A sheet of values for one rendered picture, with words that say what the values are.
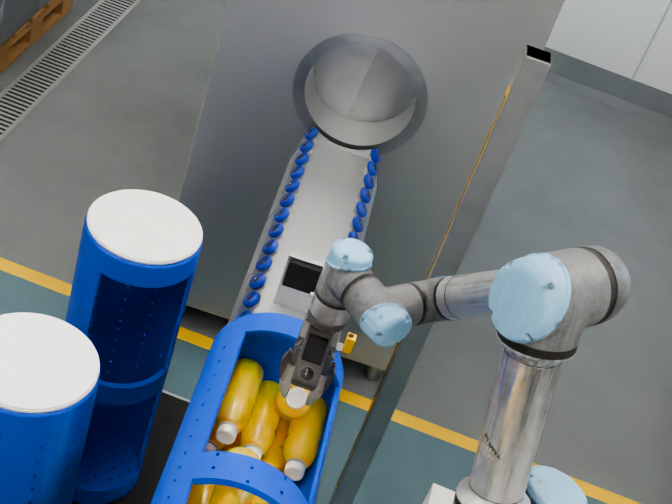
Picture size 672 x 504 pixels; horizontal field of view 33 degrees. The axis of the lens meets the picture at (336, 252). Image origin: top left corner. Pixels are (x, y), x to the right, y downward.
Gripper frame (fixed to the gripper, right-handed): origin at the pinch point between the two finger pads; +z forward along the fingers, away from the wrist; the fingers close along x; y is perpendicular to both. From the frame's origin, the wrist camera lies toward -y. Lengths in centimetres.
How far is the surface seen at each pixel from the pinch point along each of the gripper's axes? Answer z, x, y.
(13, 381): 21, 53, 1
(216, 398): 4.1, 14.1, -2.4
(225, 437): 14.3, 10.1, -1.3
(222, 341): 7.5, 16.9, 16.8
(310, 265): 17, 4, 62
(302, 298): 27, 3, 63
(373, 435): 76, -29, 76
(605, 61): 105, -125, 445
